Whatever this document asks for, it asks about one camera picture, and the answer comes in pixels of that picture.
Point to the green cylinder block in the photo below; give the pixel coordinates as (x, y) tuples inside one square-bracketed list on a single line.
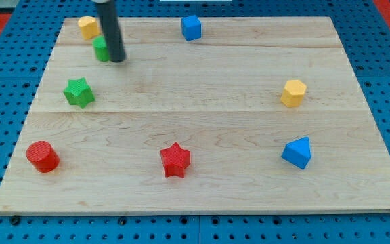
[(100, 48)]

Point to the yellow heart block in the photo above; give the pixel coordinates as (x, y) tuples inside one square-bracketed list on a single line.
[(88, 26)]

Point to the wooden board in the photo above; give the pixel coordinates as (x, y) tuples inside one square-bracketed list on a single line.
[(217, 97)]

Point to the red star block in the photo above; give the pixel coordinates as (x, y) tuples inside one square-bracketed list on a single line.
[(175, 160)]

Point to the blue cube block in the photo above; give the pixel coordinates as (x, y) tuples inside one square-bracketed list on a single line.
[(191, 28)]

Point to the yellow hexagon block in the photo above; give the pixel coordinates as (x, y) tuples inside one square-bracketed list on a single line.
[(293, 93)]

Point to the blue triangular prism block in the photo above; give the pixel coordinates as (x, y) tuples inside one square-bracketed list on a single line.
[(298, 152)]

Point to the green star block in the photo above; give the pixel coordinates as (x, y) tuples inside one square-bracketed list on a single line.
[(78, 92)]

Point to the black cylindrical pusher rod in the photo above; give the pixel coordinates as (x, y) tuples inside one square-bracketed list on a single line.
[(108, 16)]

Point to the red cylinder block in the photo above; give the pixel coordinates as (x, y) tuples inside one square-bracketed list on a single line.
[(42, 156)]

